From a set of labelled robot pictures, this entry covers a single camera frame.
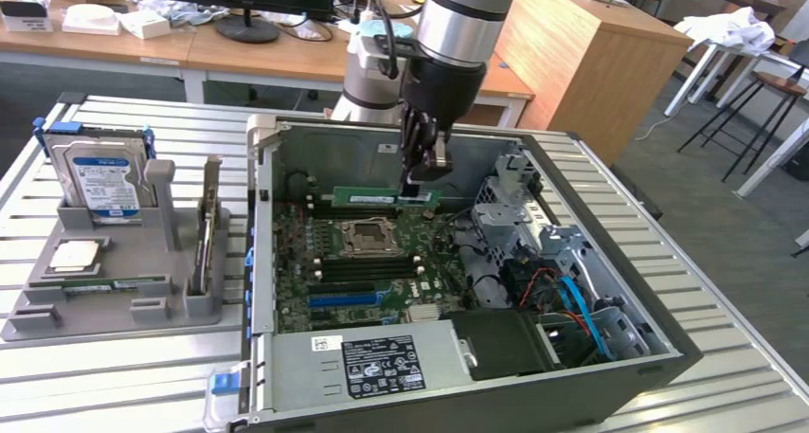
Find black RAM slot bank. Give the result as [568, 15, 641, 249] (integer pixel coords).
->
[311, 256, 426, 280]
[307, 199, 440, 218]

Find black expansion slot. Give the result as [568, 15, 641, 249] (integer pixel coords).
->
[306, 280, 375, 296]

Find hard disk in blue carrier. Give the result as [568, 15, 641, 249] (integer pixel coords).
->
[31, 117, 161, 225]

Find silver CPU chip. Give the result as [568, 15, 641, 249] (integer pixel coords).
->
[48, 241, 104, 274]

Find small white box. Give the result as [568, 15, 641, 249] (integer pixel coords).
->
[118, 10, 174, 41]

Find blue expansion slot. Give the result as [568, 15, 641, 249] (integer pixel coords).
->
[306, 292, 382, 308]

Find green motherboard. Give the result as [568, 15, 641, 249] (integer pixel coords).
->
[273, 186, 484, 334]

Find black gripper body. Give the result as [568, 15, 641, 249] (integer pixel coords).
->
[399, 56, 488, 132]

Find graphics card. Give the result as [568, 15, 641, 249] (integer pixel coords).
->
[187, 154, 226, 298]

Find grey power supply with label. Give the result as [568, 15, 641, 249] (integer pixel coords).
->
[250, 327, 477, 414]

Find grey parts rack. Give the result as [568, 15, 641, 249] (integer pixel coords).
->
[0, 155, 233, 343]

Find CPU socket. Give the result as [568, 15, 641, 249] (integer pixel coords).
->
[337, 219, 398, 257]

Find red wire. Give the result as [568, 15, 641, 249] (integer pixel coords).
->
[521, 266, 594, 321]

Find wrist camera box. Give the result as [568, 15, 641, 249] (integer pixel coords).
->
[346, 19, 420, 80]

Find wooden desk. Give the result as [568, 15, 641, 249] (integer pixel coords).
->
[0, 0, 538, 121]

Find open black PC case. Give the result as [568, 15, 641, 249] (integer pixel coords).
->
[206, 114, 705, 433]

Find wooden cabinet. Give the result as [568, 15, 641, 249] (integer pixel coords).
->
[489, 0, 697, 169]

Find white labelled box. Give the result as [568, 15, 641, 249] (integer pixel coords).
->
[0, 0, 56, 33]

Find black stool with wooden seat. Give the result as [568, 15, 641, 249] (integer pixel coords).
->
[679, 70, 809, 184]

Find white table frame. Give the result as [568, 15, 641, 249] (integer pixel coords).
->
[661, 38, 809, 198]

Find green RAM stick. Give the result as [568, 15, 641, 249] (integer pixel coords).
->
[331, 186, 442, 207]
[27, 275, 170, 293]

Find white round device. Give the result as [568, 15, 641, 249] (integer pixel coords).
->
[60, 3, 123, 37]

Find metal disk bay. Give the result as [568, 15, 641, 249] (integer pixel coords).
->
[468, 152, 654, 361]

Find blue case latch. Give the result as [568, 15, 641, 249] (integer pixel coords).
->
[209, 372, 237, 397]

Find white crumpled cloth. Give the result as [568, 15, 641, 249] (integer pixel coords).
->
[672, 7, 780, 58]

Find blue flat wire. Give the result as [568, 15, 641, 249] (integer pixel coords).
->
[556, 275, 618, 359]

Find silver chipset heatsink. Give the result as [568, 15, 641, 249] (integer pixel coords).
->
[405, 303, 442, 322]

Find black fan shroud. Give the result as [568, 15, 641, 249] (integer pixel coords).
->
[450, 308, 565, 383]

